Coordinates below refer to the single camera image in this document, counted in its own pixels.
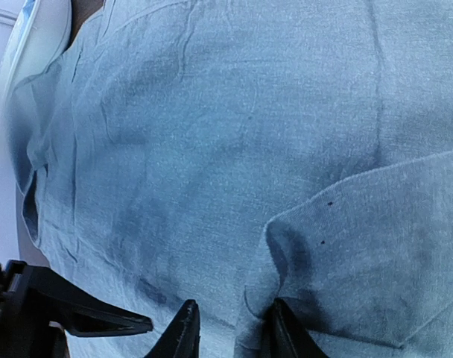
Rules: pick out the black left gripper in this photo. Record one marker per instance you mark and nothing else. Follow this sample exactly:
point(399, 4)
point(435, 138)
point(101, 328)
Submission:
point(33, 296)

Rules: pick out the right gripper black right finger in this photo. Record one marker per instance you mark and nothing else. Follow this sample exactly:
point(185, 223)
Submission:
point(285, 337)

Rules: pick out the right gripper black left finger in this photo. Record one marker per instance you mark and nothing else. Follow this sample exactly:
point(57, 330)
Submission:
point(181, 338)

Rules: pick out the grey long sleeve shirt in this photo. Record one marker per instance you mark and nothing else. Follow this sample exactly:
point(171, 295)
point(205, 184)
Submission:
point(232, 152)

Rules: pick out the white plastic laundry basket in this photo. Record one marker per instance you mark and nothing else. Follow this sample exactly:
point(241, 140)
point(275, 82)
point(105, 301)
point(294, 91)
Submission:
point(40, 34)

